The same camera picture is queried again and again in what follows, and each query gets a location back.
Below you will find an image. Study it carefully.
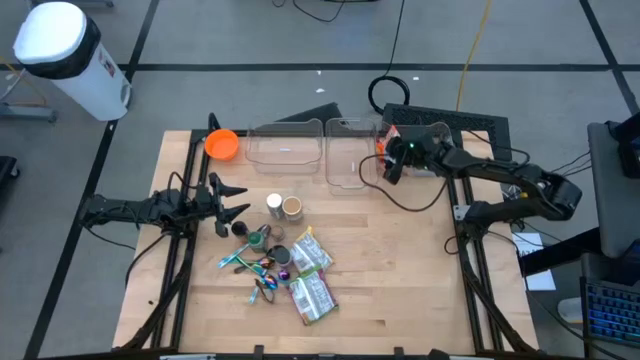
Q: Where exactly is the purple label spice jar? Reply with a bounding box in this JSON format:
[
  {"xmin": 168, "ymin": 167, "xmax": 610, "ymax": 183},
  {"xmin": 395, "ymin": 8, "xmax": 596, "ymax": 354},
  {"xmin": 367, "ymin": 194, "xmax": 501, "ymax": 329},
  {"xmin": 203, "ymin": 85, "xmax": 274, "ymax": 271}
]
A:
[{"xmin": 271, "ymin": 244, "xmax": 294, "ymax": 269}]

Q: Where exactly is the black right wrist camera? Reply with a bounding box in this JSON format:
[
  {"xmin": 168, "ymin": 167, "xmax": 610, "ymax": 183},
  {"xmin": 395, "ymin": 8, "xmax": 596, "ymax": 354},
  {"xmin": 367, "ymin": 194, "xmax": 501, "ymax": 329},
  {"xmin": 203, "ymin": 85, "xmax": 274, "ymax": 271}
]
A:
[{"xmin": 383, "ymin": 158, "xmax": 403, "ymax": 186}]

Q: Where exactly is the black aluminium table frame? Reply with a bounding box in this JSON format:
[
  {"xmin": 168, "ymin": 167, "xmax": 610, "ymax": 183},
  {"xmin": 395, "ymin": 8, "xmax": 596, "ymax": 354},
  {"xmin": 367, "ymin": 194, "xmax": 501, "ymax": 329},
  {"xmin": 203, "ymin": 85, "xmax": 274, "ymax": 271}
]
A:
[{"xmin": 112, "ymin": 111, "xmax": 542, "ymax": 360}]

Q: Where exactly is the yellow hanging cable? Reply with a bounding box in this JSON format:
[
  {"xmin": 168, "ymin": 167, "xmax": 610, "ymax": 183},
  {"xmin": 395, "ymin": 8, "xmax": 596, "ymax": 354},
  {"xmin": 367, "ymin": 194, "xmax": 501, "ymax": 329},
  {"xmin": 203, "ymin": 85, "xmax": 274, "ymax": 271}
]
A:
[{"xmin": 454, "ymin": 0, "xmax": 495, "ymax": 113}]

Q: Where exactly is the orange plastic bowl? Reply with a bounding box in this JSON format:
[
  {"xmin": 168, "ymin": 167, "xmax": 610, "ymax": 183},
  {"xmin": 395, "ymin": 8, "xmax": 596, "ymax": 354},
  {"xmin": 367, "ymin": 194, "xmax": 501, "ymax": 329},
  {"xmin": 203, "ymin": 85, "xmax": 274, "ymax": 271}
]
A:
[{"xmin": 203, "ymin": 128, "xmax": 241, "ymax": 163}]

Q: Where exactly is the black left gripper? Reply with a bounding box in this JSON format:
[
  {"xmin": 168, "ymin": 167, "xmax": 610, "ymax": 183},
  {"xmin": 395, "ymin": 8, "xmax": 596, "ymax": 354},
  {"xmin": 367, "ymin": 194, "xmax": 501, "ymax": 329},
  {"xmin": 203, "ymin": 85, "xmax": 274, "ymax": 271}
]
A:
[{"xmin": 195, "ymin": 172, "xmax": 252, "ymax": 225}]

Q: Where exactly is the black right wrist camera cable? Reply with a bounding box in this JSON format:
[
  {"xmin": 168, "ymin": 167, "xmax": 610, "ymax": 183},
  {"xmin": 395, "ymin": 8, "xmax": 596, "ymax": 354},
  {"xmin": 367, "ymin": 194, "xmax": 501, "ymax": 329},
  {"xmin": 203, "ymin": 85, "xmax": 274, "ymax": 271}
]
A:
[{"xmin": 358, "ymin": 153, "xmax": 449, "ymax": 212}]

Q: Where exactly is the black hanging cable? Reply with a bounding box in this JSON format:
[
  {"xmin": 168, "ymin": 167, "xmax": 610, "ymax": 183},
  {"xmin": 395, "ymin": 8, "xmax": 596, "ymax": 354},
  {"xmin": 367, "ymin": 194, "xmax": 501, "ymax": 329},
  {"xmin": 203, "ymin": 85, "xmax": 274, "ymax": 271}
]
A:
[{"xmin": 367, "ymin": 0, "xmax": 412, "ymax": 116}]

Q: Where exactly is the grey metal bar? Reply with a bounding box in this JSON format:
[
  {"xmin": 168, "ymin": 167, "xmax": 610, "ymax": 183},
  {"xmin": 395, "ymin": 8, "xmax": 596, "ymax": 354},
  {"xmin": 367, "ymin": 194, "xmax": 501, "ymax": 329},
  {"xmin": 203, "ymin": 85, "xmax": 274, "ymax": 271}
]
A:
[{"xmin": 28, "ymin": 0, "xmax": 116, "ymax": 9}]

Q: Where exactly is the white paper sheet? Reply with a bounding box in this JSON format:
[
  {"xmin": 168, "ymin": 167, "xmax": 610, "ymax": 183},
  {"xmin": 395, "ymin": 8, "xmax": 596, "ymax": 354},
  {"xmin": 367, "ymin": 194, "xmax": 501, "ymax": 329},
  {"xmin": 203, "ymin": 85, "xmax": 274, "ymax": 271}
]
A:
[{"xmin": 512, "ymin": 231, "xmax": 558, "ymax": 293}]

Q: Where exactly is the white computer mouse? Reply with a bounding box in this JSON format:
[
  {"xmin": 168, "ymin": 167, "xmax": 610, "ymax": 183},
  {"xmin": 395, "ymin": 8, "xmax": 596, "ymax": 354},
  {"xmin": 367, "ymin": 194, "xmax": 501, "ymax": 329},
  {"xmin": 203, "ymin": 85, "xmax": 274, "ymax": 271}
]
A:
[{"xmin": 556, "ymin": 296, "xmax": 585, "ymax": 325}]

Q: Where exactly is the green label spice jar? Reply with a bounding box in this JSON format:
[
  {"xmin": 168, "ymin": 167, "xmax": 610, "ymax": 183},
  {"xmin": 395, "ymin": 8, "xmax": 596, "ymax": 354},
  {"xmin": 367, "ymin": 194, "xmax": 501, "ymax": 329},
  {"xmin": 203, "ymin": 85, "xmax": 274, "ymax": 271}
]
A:
[{"xmin": 248, "ymin": 230, "xmax": 269, "ymax": 254}]

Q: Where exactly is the black angled plate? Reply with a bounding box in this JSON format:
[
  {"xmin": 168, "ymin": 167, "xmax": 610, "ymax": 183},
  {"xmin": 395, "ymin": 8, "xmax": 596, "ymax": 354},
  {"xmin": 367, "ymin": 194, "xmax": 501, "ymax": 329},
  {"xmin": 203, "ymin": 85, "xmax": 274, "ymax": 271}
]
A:
[{"xmin": 273, "ymin": 101, "xmax": 344, "ymax": 124}]

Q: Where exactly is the black box device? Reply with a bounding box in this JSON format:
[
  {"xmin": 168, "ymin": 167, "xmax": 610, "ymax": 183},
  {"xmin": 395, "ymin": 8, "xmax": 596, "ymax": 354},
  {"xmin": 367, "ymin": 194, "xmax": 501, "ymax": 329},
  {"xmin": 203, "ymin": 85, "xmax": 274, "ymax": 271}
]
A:
[{"xmin": 606, "ymin": 111, "xmax": 640, "ymax": 180}]

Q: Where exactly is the grey side desk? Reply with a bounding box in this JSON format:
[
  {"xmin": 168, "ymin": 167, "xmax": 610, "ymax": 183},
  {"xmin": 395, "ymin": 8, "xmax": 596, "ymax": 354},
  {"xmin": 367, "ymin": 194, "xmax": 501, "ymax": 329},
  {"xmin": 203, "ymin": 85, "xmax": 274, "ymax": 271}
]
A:
[{"xmin": 586, "ymin": 120, "xmax": 640, "ymax": 260}]

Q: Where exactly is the clear plastic bin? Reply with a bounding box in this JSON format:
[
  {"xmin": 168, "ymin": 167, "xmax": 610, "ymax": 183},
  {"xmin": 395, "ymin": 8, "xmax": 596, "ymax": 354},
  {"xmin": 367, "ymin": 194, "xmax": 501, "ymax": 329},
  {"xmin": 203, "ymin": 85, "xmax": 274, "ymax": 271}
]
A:
[
  {"xmin": 373, "ymin": 120, "xmax": 455, "ymax": 178},
  {"xmin": 244, "ymin": 118, "xmax": 325, "ymax": 176},
  {"xmin": 324, "ymin": 116, "xmax": 380, "ymax": 197}
]

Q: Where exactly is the white lid spice jar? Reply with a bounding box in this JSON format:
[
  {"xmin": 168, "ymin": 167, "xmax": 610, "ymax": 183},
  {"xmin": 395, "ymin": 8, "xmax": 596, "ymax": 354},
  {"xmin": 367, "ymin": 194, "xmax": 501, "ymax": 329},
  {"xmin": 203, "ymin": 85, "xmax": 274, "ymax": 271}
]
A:
[{"xmin": 265, "ymin": 192, "xmax": 284, "ymax": 220}]

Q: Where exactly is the silver spoon teal handle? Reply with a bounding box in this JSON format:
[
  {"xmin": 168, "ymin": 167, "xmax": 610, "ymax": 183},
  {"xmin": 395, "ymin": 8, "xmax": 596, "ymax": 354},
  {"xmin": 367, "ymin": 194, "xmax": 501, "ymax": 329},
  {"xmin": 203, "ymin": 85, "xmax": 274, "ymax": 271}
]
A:
[{"xmin": 217, "ymin": 223, "xmax": 272, "ymax": 270}]

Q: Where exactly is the backlit black keyboard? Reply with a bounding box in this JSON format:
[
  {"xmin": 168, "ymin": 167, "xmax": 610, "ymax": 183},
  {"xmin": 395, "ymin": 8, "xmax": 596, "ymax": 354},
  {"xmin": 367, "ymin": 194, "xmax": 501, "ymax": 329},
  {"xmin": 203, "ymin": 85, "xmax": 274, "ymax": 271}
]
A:
[{"xmin": 579, "ymin": 276, "xmax": 640, "ymax": 348}]

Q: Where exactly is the black floor cable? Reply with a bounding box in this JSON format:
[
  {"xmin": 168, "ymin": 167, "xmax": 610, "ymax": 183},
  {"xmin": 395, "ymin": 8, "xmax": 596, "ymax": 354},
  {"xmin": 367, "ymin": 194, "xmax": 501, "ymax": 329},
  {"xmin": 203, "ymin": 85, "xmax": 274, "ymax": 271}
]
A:
[
  {"xmin": 123, "ymin": 230, "xmax": 172, "ymax": 290},
  {"xmin": 271, "ymin": 0, "xmax": 352, "ymax": 24}
]

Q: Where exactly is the white trash can black bag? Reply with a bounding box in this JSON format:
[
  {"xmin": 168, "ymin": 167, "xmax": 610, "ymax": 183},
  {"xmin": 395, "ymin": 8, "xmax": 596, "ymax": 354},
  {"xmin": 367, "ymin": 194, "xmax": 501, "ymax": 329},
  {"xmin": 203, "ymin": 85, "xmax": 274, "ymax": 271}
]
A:
[{"xmin": 12, "ymin": 0, "xmax": 133, "ymax": 123}]

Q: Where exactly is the black floor stand foot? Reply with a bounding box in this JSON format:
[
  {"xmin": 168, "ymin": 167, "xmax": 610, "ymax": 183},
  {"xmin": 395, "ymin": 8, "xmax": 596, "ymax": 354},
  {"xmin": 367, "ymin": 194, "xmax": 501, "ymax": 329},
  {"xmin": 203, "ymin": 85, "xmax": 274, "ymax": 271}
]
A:
[{"xmin": 0, "ymin": 155, "xmax": 22, "ymax": 195}]

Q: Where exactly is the tan lid spice jar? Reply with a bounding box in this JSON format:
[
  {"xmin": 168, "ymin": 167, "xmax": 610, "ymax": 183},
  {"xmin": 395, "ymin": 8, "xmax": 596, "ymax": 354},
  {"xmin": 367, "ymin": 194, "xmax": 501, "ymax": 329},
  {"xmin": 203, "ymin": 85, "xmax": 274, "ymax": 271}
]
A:
[{"xmin": 281, "ymin": 195, "xmax": 305, "ymax": 224}]

